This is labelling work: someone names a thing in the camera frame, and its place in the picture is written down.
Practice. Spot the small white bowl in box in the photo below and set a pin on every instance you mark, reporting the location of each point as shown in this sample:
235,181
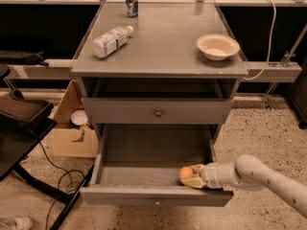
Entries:
79,118

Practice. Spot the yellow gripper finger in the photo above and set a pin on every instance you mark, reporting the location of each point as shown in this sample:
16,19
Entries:
197,168
193,182

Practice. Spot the grey drawer cabinet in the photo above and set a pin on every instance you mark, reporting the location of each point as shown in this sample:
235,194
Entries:
164,37

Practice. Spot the white shoe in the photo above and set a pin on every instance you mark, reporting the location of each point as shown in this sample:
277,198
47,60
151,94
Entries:
17,223

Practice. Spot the orange fruit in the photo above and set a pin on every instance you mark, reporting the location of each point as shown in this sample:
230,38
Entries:
185,172

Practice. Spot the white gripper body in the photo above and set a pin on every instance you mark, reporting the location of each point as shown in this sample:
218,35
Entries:
211,176

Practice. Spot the cardboard box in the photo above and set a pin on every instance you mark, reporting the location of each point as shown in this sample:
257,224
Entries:
68,139

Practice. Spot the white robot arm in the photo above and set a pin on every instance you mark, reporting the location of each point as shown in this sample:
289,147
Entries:
246,173

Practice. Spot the open grey middle drawer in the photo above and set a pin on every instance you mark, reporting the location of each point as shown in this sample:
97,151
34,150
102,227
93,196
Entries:
139,165

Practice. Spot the clear plastic water bottle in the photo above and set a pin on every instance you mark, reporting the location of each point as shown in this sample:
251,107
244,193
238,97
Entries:
107,43

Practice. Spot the black object on ledge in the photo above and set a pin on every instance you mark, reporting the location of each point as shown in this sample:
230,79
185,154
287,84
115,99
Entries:
22,58

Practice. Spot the blue silver drink can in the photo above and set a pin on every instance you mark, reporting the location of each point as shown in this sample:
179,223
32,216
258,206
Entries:
131,0

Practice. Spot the closed grey top drawer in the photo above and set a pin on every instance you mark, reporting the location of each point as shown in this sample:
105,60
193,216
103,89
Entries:
156,111

